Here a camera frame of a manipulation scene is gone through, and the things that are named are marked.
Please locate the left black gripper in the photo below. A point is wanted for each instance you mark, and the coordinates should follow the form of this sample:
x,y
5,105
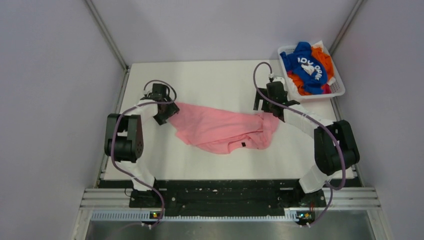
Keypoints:
x,y
172,109

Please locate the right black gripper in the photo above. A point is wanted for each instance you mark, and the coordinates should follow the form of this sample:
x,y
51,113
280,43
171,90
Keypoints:
x,y
258,98

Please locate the pink t-shirt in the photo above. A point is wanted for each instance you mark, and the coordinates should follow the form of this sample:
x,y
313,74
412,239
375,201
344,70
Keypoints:
x,y
221,132

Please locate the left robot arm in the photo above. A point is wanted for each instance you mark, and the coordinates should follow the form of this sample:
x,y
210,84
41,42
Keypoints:
x,y
124,142

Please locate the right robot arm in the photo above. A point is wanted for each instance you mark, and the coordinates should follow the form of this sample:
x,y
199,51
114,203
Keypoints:
x,y
334,144

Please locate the blue printed t-shirt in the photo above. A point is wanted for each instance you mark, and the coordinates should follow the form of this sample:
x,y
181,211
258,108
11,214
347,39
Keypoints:
x,y
306,71

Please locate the red t-shirt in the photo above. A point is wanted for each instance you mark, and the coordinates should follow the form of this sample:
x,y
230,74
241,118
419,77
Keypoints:
x,y
326,89

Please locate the orange t-shirt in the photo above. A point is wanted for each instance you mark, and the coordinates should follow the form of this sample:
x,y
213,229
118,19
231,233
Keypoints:
x,y
326,60

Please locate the white plastic basket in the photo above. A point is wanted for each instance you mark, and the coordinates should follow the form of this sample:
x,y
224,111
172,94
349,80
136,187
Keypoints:
x,y
337,87

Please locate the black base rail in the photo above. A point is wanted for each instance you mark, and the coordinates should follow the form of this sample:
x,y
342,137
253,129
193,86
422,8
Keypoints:
x,y
220,198

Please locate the white slotted cable duct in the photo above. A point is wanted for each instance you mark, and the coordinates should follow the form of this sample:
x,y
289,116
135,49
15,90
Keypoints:
x,y
198,217

